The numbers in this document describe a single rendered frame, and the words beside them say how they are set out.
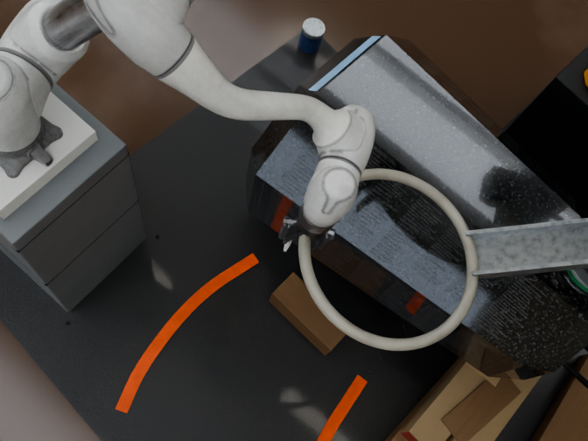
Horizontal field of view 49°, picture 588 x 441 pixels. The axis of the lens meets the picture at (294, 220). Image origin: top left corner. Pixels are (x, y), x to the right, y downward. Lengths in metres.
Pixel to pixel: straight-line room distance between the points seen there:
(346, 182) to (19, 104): 0.77
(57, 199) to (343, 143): 0.79
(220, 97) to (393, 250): 0.93
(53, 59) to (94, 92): 1.23
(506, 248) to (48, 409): 1.63
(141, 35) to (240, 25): 1.96
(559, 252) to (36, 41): 1.40
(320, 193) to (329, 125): 0.16
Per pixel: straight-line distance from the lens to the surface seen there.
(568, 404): 2.72
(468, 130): 2.03
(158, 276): 2.51
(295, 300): 2.38
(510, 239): 1.82
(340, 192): 1.33
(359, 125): 1.44
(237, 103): 1.23
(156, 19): 1.12
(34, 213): 1.79
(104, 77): 2.91
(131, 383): 2.43
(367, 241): 1.97
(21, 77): 1.62
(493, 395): 2.45
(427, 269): 1.96
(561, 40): 3.54
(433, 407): 2.37
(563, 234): 1.85
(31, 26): 1.65
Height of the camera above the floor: 2.43
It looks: 68 degrees down
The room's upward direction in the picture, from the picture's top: 22 degrees clockwise
